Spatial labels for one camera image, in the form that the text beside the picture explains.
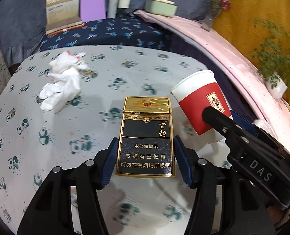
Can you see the glass vase pink flowers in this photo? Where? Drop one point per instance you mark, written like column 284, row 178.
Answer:
column 214, row 8

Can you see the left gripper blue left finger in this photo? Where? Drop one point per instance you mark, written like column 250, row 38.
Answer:
column 109, row 162

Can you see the yellow blanket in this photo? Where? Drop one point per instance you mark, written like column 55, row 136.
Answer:
column 236, row 25

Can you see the pink bed sheet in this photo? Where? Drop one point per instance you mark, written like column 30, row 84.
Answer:
column 242, row 73

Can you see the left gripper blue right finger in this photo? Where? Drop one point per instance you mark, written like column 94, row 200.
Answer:
column 182, row 155

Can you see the navy floral cloth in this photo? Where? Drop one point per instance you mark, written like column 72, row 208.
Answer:
column 130, row 30

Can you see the beige gold gift box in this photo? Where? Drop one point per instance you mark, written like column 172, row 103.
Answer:
column 61, row 15

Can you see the panda print tablecloth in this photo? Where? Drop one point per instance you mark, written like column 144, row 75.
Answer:
column 33, row 141

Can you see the black gold cigarette pack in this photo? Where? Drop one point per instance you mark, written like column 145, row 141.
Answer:
column 145, row 147

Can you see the person's right hand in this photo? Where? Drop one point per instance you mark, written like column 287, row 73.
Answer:
column 278, row 216

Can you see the white tall tube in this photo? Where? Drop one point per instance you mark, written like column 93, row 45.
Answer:
column 112, row 9

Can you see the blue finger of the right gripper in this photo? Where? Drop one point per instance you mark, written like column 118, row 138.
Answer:
column 248, row 126

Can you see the crumpled white tissue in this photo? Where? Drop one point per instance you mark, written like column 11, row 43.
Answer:
column 66, row 81

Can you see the white pot green plant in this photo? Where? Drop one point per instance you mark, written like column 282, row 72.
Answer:
column 273, row 57

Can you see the purple card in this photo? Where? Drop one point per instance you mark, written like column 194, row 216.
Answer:
column 92, row 10

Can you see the white round jar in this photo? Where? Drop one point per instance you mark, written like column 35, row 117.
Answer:
column 123, row 4

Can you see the mint green tissue box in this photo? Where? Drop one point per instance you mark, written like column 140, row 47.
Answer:
column 160, row 7

